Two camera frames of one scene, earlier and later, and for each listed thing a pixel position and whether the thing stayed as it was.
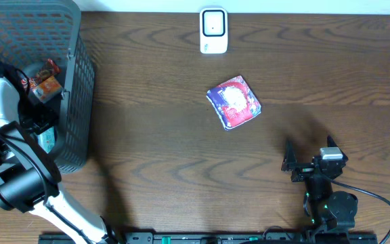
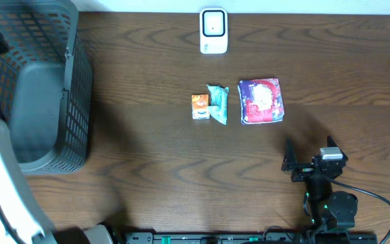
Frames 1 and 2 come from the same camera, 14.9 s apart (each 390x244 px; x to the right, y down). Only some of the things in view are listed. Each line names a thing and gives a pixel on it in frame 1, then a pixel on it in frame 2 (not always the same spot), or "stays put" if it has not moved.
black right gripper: (303, 170) stays put
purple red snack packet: (233, 102) → (261, 101)
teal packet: (47, 139) → (219, 98)
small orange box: (48, 89) → (200, 103)
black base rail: (222, 237) stays put
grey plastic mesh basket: (24, 33) stays put
